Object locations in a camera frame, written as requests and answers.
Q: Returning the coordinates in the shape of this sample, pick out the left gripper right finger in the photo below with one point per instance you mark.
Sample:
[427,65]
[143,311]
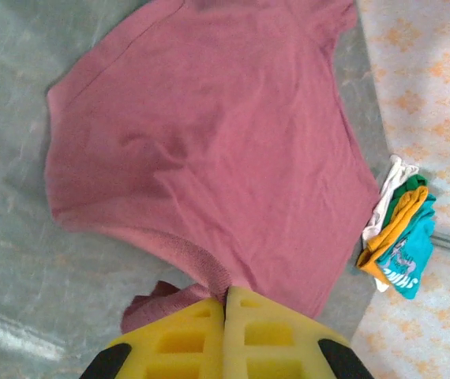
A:
[272,339]

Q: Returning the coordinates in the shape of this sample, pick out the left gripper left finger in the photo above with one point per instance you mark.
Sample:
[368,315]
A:
[185,347]

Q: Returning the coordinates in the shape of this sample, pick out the maroon t-shirt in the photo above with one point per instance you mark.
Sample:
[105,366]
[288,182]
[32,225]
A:
[209,158]

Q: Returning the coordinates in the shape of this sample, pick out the stack of folded t-shirts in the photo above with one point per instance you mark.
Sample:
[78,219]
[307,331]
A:
[388,185]

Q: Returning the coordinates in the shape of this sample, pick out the teal printed t-shirt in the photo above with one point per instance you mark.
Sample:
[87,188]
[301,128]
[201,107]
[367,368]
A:
[410,252]

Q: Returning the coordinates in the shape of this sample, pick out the orange t-shirt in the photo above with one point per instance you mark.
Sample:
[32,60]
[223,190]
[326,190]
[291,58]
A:
[394,229]

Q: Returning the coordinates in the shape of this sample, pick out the green t-shirt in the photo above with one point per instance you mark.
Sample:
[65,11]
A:
[414,182]

